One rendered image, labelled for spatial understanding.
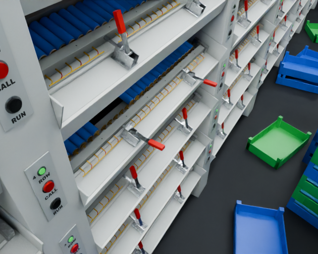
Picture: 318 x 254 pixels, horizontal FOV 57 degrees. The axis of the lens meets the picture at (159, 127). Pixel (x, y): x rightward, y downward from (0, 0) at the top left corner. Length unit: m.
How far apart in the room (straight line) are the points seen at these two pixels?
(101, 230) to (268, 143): 1.24
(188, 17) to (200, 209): 0.94
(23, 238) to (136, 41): 0.39
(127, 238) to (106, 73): 0.57
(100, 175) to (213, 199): 0.94
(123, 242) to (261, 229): 0.70
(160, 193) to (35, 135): 0.67
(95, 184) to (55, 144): 0.18
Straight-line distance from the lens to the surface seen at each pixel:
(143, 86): 0.72
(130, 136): 0.62
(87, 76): 0.49
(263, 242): 1.39
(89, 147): 0.59
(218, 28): 0.91
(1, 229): 0.52
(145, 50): 0.57
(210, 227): 1.38
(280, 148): 1.77
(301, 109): 2.11
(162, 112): 0.71
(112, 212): 0.75
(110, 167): 0.60
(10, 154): 0.38
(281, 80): 2.27
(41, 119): 0.39
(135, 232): 0.94
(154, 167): 0.83
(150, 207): 0.98
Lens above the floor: 1.19
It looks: 42 degrees down
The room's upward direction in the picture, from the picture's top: straight up
